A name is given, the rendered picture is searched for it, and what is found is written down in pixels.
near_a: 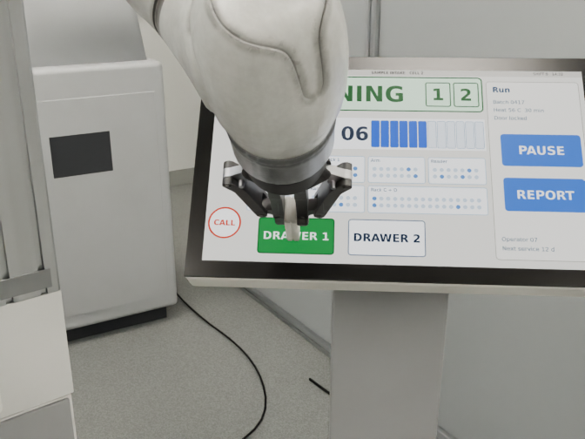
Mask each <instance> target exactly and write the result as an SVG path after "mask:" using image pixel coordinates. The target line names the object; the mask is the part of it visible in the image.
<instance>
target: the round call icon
mask: <svg viewBox="0 0 585 439"><path fill-rule="evenodd" d="M242 219H243V206H208V214H207V223H206V234H205V238H206V239H209V240H241V233H242Z"/></svg>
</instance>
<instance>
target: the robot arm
mask: <svg viewBox="0 0 585 439"><path fill-rule="evenodd" d="M126 2H127V3H128V4H129V5H130V6H131V7H132V8H133V9H134V10H135V11H136V12H137V13H138V14H139V15H140V16H141V17H142V18H143V19H144V20H145V21H146V22H147V23H148V24H149V25H150V26H151V27H152V28H153V29H154V30H155V31H156V32H157V33H158V34H159V35H160V36H161V37H162V39H163V40H164V41H165V43H166V44H167V46H168V47H169V49H170V50H171V52H172V53H173V55H174V56H175V58H176V59H177V60H178V62H179V63H180V65H181V66H182V68H183V69H184V71H185V73H186V75H187V76H188V78H189V79H190V80H191V82H192V84H193V86H194V87H195V89H196V91H197V93H198V94H199V96H200V98H201V99H202V101H203V103H204V105H205V107H206V108H207V109H208V110H209V111H211V112H213V113H214V114H215V116H216V118H217V120H218V122H219V123H220V124H221V125H222V127H223V128H224V129H225V130H226V133H227V135H228V138H229V139H230V141H231V145H232V150H233V153H234V156H235V158H236V160H237V161H238V162H239V164H237V163H235V162H233V161H231V160H228V161H225V162H224V168H223V169H224V170H223V180H222V186H223V187H224V188H226V189H228V190H230V191H232V192H235V193H236V194H237V195H238V196H239V197H240V198H241V199H242V200H243V202H244V203H245V204H246V205H247V206H248V207H249V208H250V209H251V210H252V211H253V212H254V213H255V214H256V215H257V216H258V217H261V218H263V217H266V216H267V214H271V215H272V216H273V217H274V219H275V224H277V225H285V229H286V239H287V240H288V241H293V240H294V241H299V230H300V227H301V226H307V225H308V224H309V215H312V214H313V217H315V218H319V219H320V218H324V217H325V216H326V214H327V213H328V211H329V210H330V208H331V207H332V206H333V204H334V203H335V201H336V200H337V199H338V197H339V196H340V195H341V194H342V193H343V192H346V191H348V190H350V189H352V177H353V172H352V166H353V165H352V164H351V163H348V162H344V163H341V164H339V165H331V161H330V159H329V157H330V155H331V152H332V150H333V144H334V130H335V124H336V118H337V116H338V115H339V112H340V109H341V106H342V104H343V100H344V97H345V93H346V84H347V76H348V65H349V50H348V35H347V27H346V19H345V15H344V11H343V8H342V4H341V2H340V0H126ZM320 183H321V185H320V186H319V188H318V190H317V192H316V193H315V194H314V199H309V195H308V189H311V188H313V187H315V186H316V185H318V184H320ZM293 194H294V197H292V198H291V197H285V196H286V195H293Z"/></svg>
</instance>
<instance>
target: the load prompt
mask: <svg viewBox="0 0 585 439"><path fill-rule="evenodd" d="M340 110H341V111H417V112H484V104H483V89H482V78H448V77H358V76H347V84H346V93H345V97H344V100H343V104H342V106H341V109H340Z"/></svg>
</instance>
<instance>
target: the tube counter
mask: <svg viewBox="0 0 585 439"><path fill-rule="evenodd" d="M339 149H385V150H440V151H486V150H487V148H486V133H485V119H421V118H340V138H339Z"/></svg>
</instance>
